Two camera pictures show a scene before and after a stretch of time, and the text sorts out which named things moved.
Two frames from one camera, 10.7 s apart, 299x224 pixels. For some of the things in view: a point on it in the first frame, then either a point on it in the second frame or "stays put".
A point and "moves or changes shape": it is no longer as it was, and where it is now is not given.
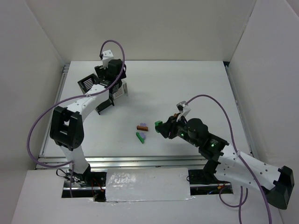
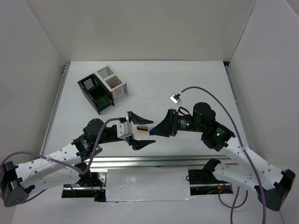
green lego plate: [141, 139] moves or changes shape
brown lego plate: [141, 128] stays put
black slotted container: [87, 83] stays put
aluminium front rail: [138, 161] stays put
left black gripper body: [108, 94] -> [130, 137]
